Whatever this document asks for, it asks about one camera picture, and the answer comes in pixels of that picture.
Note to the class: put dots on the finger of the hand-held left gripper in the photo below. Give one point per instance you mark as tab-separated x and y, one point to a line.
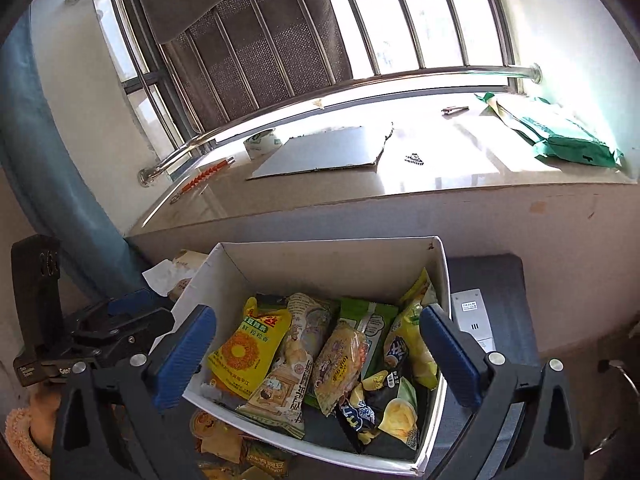
150	321
132	301

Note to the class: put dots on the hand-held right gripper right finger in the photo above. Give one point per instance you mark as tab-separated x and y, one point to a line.
450	355

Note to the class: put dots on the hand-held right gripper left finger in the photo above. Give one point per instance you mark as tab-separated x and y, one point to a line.
185	355

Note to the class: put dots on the yellow-green chips packet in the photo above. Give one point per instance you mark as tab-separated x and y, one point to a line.
407	330

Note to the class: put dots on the yellow snack packet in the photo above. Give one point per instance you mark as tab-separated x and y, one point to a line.
245	355

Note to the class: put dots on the light green snack packet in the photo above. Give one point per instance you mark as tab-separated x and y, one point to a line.
372	325

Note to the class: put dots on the dark chips packet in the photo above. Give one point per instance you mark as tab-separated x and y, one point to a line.
380	410

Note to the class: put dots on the beige printed snack packet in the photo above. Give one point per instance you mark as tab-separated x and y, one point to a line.
287	370

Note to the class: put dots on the white cardboard box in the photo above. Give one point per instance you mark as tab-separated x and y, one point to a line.
330	265

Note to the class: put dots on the person's left forearm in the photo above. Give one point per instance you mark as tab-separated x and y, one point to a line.
25	440

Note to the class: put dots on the tissue box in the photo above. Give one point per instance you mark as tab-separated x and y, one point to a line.
170	272

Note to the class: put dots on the white remote control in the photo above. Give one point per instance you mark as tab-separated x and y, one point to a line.
472	310

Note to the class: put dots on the small orange snack packet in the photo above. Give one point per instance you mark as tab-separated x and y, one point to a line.
215	430

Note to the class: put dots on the blue-grey curtain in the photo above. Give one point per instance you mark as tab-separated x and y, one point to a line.
55	160

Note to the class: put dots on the small black item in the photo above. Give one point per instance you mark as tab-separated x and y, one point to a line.
414	159

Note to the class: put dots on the tape roll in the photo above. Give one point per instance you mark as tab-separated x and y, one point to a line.
261	145

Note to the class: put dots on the grey cardboard sheet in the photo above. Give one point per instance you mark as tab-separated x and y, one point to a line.
320	155

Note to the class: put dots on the small metal clip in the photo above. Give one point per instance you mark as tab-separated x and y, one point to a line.
455	109

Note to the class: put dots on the green plastic bag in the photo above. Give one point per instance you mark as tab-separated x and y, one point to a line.
565	135

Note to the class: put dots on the grey mesh cloth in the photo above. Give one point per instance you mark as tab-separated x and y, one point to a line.
250	35

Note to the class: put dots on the metal window guard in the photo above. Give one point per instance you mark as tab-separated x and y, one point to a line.
400	15

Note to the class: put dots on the metal chair frame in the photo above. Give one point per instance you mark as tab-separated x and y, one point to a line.
617	375

